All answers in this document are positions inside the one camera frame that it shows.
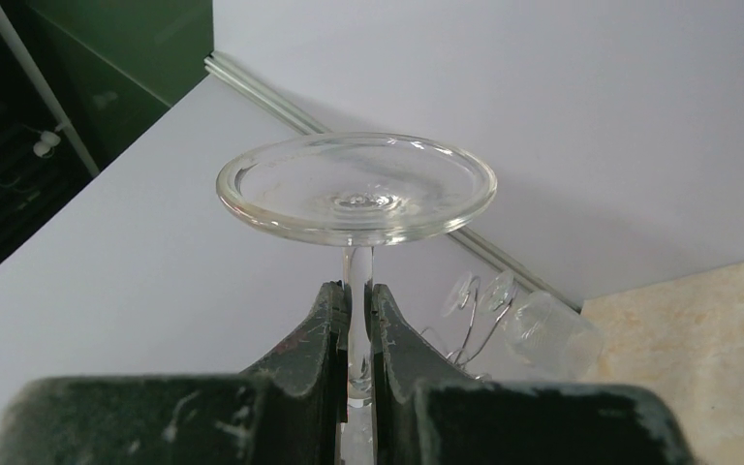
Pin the chrome wine glass rack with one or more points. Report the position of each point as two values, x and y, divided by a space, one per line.
474 334

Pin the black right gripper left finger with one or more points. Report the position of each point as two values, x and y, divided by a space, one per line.
285 408

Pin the clear wine glass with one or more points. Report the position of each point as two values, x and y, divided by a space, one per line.
356 191
461 293

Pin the clear wine glass back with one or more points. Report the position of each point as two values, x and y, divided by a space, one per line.
461 293

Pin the clear textured glass right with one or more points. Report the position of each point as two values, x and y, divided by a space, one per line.
540 329

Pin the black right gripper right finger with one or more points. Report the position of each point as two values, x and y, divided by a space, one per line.
427 411

